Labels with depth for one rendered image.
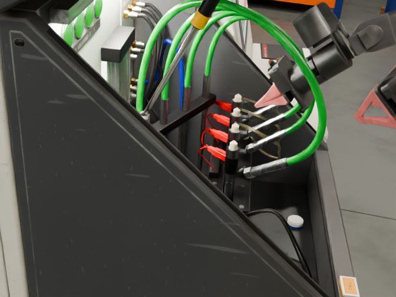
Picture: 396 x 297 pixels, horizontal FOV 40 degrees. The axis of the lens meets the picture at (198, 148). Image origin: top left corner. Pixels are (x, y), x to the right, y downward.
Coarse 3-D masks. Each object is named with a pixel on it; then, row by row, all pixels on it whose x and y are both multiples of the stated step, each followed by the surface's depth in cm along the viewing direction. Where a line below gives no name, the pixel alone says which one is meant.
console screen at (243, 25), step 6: (240, 0) 160; (246, 0) 190; (246, 6) 186; (240, 24) 152; (246, 24) 177; (240, 30) 152; (246, 30) 175; (240, 36) 152; (246, 36) 172; (246, 42) 169
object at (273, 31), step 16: (192, 0) 95; (224, 0) 93; (256, 16) 91; (160, 32) 102; (272, 32) 90; (288, 48) 90; (144, 64) 106; (304, 64) 90; (144, 80) 108; (320, 96) 91; (320, 112) 92; (320, 128) 93; (288, 160) 99
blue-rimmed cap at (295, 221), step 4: (292, 216) 138; (296, 216) 138; (288, 220) 137; (292, 220) 136; (296, 220) 137; (300, 220) 137; (288, 224) 137; (292, 224) 136; (296, 224) 136; (300, 224) 136; (296, 228) 136
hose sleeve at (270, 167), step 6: (270, 162) 102; (276, 162) 100; (282, 162) 100; (252, 168) 104; (258, 168) 103; (264, 168) 102; (270, 168) 101; (276, 168) 101; (282, 168) 100; (252, 174) 104; (258, 174) 103
